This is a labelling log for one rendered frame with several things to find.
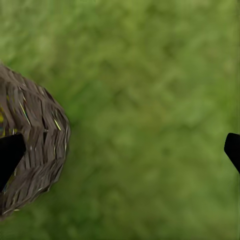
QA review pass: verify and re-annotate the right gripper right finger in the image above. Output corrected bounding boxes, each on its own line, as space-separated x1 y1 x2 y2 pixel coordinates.
224 133 240 173

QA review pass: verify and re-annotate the wicker basket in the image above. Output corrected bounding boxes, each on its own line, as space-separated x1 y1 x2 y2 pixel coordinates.
0 60 71 221

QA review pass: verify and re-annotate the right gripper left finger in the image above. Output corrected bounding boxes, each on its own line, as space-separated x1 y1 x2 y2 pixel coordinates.
0 133 26 194

